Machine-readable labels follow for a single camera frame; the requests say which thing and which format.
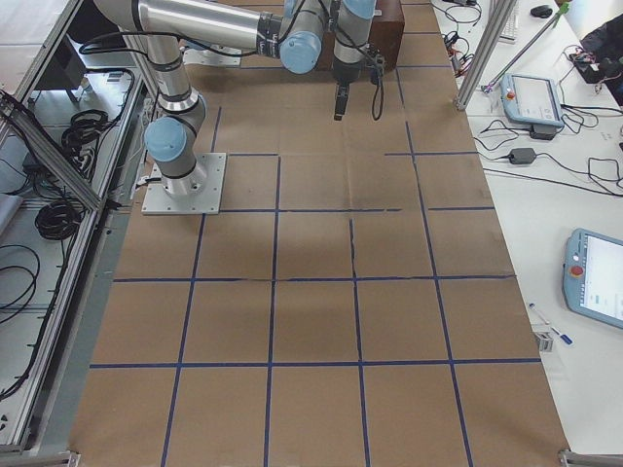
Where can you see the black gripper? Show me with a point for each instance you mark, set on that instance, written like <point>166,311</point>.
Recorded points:
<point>346,73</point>

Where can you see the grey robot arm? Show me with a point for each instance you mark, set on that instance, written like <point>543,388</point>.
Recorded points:
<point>293,37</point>

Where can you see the dark wooden drawer cabinet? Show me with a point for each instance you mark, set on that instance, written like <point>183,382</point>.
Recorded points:
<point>386,35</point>

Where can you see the black power adapter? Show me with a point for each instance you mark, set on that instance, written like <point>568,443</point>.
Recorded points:
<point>522,156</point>

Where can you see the teach pendant with screen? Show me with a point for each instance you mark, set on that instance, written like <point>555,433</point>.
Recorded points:
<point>530,100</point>

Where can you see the black computer mouse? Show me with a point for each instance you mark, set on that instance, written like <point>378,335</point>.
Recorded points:
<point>541,11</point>

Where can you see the small grey metal clip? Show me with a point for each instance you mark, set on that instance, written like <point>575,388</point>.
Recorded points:
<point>544,341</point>

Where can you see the blue and white pen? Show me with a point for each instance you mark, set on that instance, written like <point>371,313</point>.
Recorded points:
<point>563,336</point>

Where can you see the aluminium frame post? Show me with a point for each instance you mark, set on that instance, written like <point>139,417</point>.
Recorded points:
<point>501,12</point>

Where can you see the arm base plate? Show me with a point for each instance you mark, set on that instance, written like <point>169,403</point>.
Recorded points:
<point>198,193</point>

